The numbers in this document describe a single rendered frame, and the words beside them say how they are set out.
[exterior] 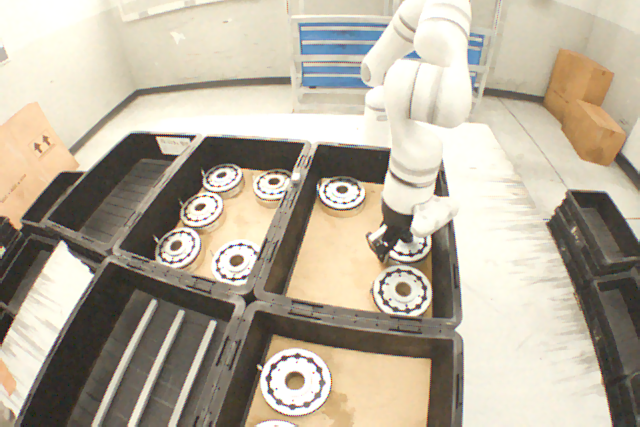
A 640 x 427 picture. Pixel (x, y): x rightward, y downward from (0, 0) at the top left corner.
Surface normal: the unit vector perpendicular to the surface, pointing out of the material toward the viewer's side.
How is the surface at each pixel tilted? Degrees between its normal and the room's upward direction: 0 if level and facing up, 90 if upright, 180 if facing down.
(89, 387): 0
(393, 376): 0
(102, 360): 0
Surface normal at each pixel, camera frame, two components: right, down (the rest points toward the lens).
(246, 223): -0.04, -0.73
